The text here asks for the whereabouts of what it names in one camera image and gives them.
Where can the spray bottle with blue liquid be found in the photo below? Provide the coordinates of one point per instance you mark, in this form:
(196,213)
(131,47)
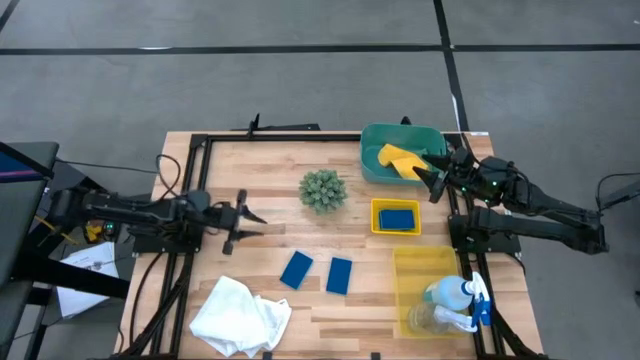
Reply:
(450,292)

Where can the white paper sheets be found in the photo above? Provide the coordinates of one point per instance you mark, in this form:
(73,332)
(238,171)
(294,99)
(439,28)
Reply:
(90,260)

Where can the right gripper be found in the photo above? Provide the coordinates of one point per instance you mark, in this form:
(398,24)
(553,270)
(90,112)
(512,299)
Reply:
(452,172)

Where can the small yellow slotted basket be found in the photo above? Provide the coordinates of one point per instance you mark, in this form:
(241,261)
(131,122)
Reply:
(375,220)

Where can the artificial green potted plant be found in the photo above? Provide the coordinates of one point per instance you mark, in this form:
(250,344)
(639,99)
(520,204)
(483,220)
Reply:
(323,190)

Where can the yellow black device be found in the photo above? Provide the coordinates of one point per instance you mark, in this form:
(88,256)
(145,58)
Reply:
(94,232)

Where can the clear plastic cup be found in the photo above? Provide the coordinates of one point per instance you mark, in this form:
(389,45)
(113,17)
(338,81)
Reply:
(420,320)

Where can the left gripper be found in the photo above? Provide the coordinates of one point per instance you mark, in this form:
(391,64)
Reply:
(235,220)

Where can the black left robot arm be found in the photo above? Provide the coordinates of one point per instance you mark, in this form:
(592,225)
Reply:
(130,212)

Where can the yellow cloth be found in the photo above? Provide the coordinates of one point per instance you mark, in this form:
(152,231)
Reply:
(400,160)

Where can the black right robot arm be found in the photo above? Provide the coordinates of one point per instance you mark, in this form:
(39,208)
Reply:
(540,220)

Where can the black mount bracket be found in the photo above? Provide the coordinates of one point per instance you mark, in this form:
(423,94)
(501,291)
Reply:
(290,127)

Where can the teal plastic bin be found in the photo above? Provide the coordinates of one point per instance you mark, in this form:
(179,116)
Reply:
(372,160)

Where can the white cloth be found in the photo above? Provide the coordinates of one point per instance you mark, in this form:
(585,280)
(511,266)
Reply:
(230,315)

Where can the black aluminium table frame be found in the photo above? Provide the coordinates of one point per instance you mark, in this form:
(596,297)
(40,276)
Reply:
(310,137)

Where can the black workbench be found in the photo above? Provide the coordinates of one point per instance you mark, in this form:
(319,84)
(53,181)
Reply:
(25,210)

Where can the translucent yellow plastic bin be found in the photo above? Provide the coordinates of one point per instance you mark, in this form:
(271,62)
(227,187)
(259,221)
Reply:
(415,270)

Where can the blue rectangular sponge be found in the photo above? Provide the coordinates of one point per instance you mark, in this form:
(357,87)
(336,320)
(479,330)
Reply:
(295,269)
(339,276)
(397,220)

